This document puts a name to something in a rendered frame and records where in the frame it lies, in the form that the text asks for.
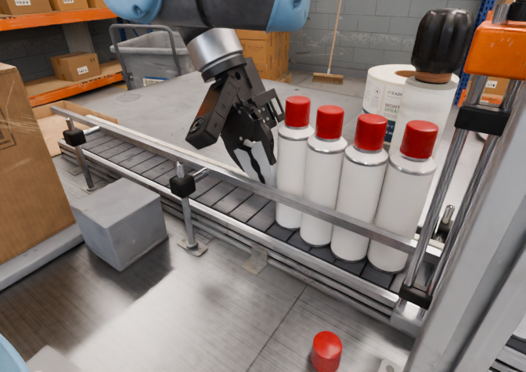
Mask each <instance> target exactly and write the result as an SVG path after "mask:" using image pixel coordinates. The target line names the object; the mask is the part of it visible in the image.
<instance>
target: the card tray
mask: <svg viewBox="0 0 526 372"><path fill-rule="evenodd" d="M53 105H55V106H57V107H61V108H63V109H65V110H69V111H71V112H74V113H76V114H80V115H81V116H84V117H85V116H87V115H89V114H90V115H92V116H95V117H98V118H101V119H103V120H105V121H109V122H111V123H114V124H116V125H119V121H118V119H117V118H115V117H111V116H109V115H106V114H102V113H100V112H97V111H95V110H91V109H88V108H86V107H82V106H79V105H77V104H75V103H71V102H68V101H66V100H61V101H58V102H55V103H50V104H46V105H44V106H40V107H35V108H32V109H33V111H34V115H35V117H36V119H37V121H38V125H39V127H40V129H41V133H42V135H43V137H44V140H45V143H46V145H47V147H48V149H49V152H50V155H51V158H53V157H56V156H58V155H60V154H61V151H60V148H59V145H58V141H59V140H61V139H62V138H63V131H64V130H67V129H68V127H67V123H66V117H63V116H60V115H58V114H54V113H53V112H51V110H50V106H53ZM73 123H74V127H76V128H79V129H82V130H83V131H84V130H86V129H89V128H90V127H88V126H86V125H83V124H80V123H78V122H76V121H73Z"/></svg>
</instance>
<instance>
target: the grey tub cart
mask: <svg viewBox="0 0 526 372"><path fill-rule="evenodd" d="M115 28H127V29H161V30H166V31H155V32H151V33H148V34H144V35H142V36H139V37H137V38H133V39H130V40H127V41H125V42H121V43H117V41H116V38H115V35H114V32H113V30H114V29H115ZM109 32H110V37H111V39H112V42H113V45H112V46H110V51H111V52H115V53H116V55H117V58H118V60H119V62H120V64H121V68H122V71H123V72H121V75H122V78H123V81H125V82H126V85H127V89H128V91H130V90H132V89H136V88H140V87H143V86H146V85H151V84H154V83H157V82H160V81H165V80H167V79H171V78H176V77H178V76H182V75H184V74H189V73H192V72H195V71H197V68H196V66H195V64H194V62H193V60H192V58H191V56H190V54H189V51H188V49H187V48H186V45H185V43H184V41H183V40H182V37H181V35H180V34H179V32H178V31H171V29H170V28H169V27H167V26H164V25H147V24H112V25H111V26H110V29H109Z"/></svg>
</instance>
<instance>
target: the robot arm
mask: <svg viewBox="0 0 526 372"><path fill-rule="evenodd" d="M103 1H104V2H105V4H106V5H107V7H108V8H109V9H110V10H111V11H112V12H113V13H114V14H116V15H117V16H119V17H121V18H123V19H126V20H131V21H134V22H135V23H138V24H148V23H151V24H158V25H164V26H170V27H177V29H178V32H179V34H180V35H181V37H182V40H183V41H184V43H185V45H186V48H187V49H188V51H189V54H190V56H191V58H192V60H193V62H194V64H195V66H196V68H197V71H199V72H200V73H202V74H201V77H202V79H203V80H204V83H209V82H212V81H216V82H215V83H213V84H211V86H210V88H209V89H208V91H207V94H206V96H205V97H204V101H203V102H202V104H201V106H200V109H199V110H198V112H197V115H196V117H195V119H194V121H193V123H192V124H191V126H190V128H189V132H188V134H187V136H186V138H185V141H186V142H188V143H189V144H191V145H192V146H194V147H195V148H196V149H198V150H200V149H203V148H204V147H207V146H211V145H213V144H215V143H216V142H217V141H218V137H219V136H221V138H222V140H223V142H224V144H225V148H226V150H227V152H228V154H229V156H230V157H231V158H232V159H233V160H234V162H235V163H236V164H237V165H238V166H239V168H240V169H241V170H242V171H243V172H246V174H247V175H248V176H249V177H250V178H251V179H253V180H255V181H258V182H261V183H264V184H265V185H268V186H271V187H274V188H276V176H277V147H275V146H274V138H273V134H272V131H271V129H272V128H274V127H275V126H277V122H276V120H277V121H278V123H280V122H281V121H283V120H285V112H284V110H283V107H282V105H281V102H280V101H279V97H278V96H277V94H276V91H275V89H274V88H273V89H270V90H268V91H266V90H265V87H264V85H263V83H262V80H261V78H260V75H259V73H258V70H257V68H256V66H255V64H254V61H253V59H252V57H247V58H245V57H244V55H242V53H243V48H242V45H241V44H240V40H239V39H238V37H237V35H236V32H235V30H234V29H238V30H250V31H265V33H269V32H295V31H299V30H300V29H301V28H302V27H303V26H304V24H305V22H306V20H307V17H308V11H309V7H310V1H311V0H103ZM274 98H276V101H277V103H278V105H279V108H280V110H281V112H282V113H281V114H279V115H278V114H277V111H276V109H275V107H274V106H273V103H272V101H271V99H274ZM268 102H269V103H270V105H271V106H270V105H269V103H268ZM270 107H272V110H273V111H272V110H271V108H270ZM275 117H276V119H275ZM220 133H221V135H220ZM245 139H249V140H250V141H246V142H245V143H244V141H245ZM253 141H255V142H256V143H253ZM0 372H30V371H29V369H28V367H27V365H26V363H25V362H24V361H23V359H22V358H21V356H20V355H19V353H18V352H17V351H16V350H15V349H14V348H13V346H12V345H11V344H10V343H9V342H8V341H7V340H6V339H5V338H4V337H3V336H2V335H1V334H0Z"/></svg>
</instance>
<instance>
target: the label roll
mask: <svg viewBox="0 0 526 372"><path fill-rule="evenodd" d="M415 70H416V68H415V67H413V65H404V64H391V65H381V66H376V67H372V68H370V69H369V71H368V76H367V80H366V89H365V94H364V99H363V104H362V112H361V115H362V114H378V115H381V116H383V117H385V118H386V119H387V121H388V123H387V129H386V133H385V137H384V144H387V145H391V140H392V136H393V133H394V130H395V123H396V119H397V116H398V111H399V107H400V102H401V98H402V93H403V90H404V86H405V80H406V79H407V78H409V77H411V76H414V74H415ZM451 80H452V81H454V82H455V83H456V84H457V85H458V83H459V78H458V77H457V76H456V75H454V74H452V78H451Z"/></svg>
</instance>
